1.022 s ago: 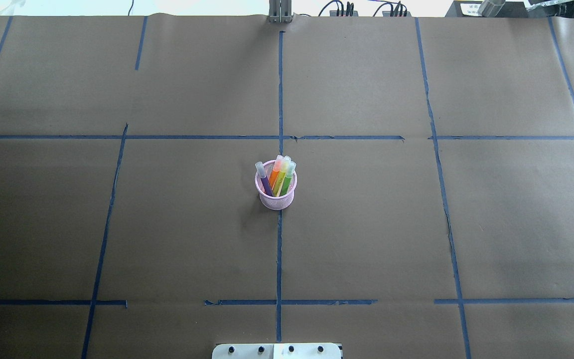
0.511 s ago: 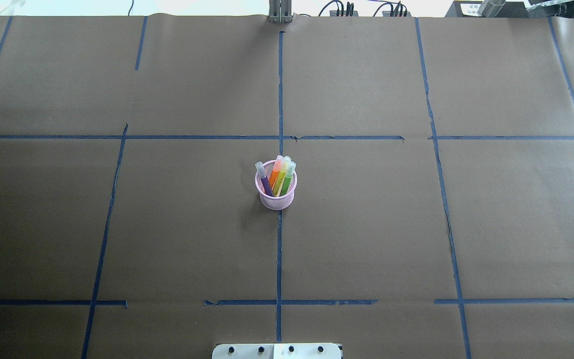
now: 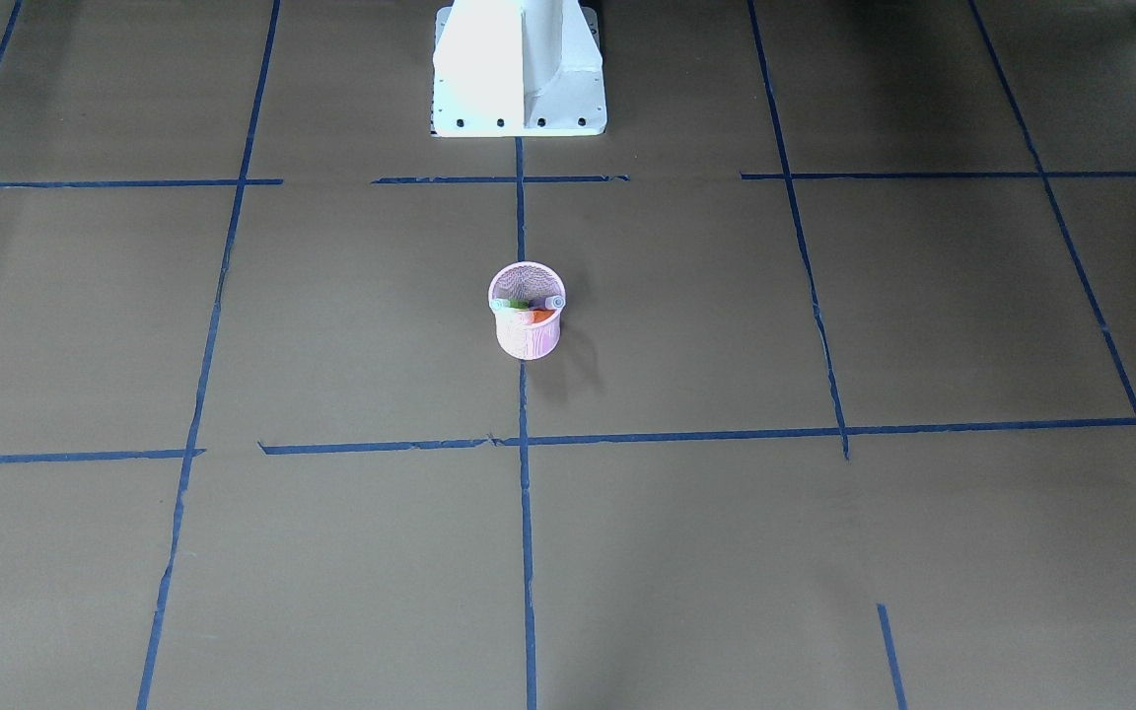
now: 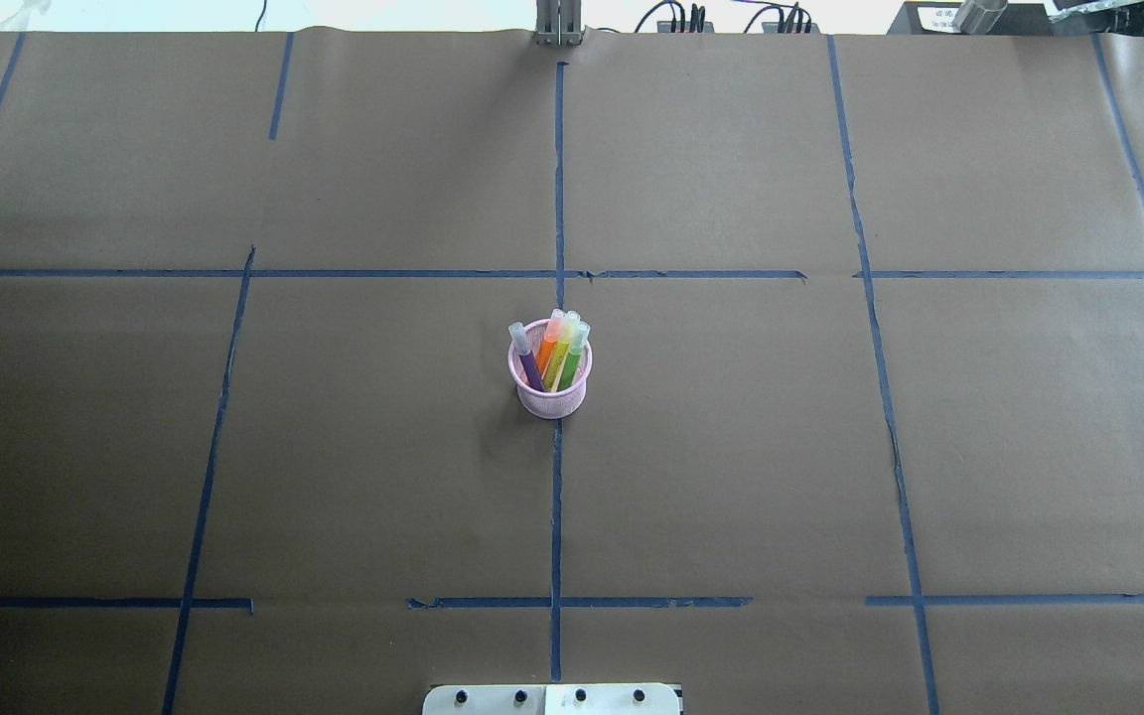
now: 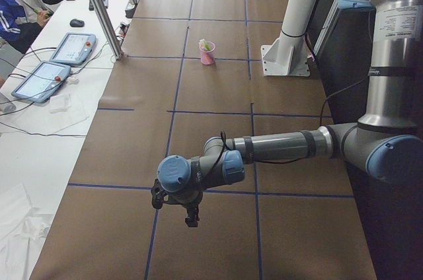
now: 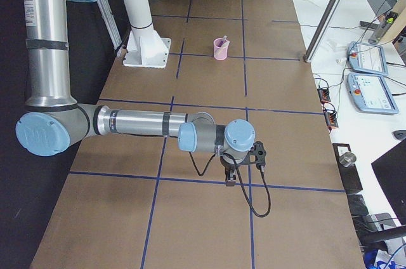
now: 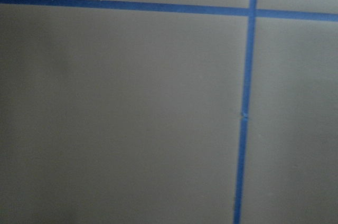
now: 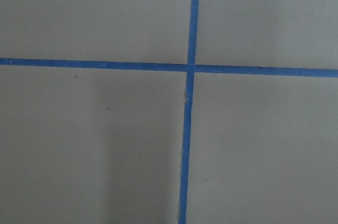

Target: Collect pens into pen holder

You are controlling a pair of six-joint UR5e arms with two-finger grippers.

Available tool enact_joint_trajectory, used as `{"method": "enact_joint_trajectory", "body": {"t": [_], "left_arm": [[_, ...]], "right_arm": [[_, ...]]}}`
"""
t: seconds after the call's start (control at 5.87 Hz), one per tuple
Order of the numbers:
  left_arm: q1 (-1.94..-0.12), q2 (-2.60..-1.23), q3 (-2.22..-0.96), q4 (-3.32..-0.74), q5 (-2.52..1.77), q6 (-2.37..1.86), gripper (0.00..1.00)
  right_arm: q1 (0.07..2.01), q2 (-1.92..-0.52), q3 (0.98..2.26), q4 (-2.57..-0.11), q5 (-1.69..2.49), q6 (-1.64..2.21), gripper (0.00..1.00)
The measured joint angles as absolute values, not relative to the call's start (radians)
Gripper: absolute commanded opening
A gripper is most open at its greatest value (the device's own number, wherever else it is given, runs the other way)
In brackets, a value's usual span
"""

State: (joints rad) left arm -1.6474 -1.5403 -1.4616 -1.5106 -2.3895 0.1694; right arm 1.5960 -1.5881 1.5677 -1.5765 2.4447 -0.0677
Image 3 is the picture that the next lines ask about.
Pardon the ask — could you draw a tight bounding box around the purple highlighter pen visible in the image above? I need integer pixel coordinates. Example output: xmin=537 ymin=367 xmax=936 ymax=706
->
xmin=488 ymin=295 xmax=565 ymax=312

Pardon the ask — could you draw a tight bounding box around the pink mesh pen holder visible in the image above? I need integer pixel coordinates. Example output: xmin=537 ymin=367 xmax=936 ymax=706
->
xmin=486 ymin=261 xmax=567 ymax=361

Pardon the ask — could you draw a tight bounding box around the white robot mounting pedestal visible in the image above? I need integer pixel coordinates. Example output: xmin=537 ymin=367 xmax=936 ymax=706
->
xmin=431 ymin=1 xmax=608 ymax=139

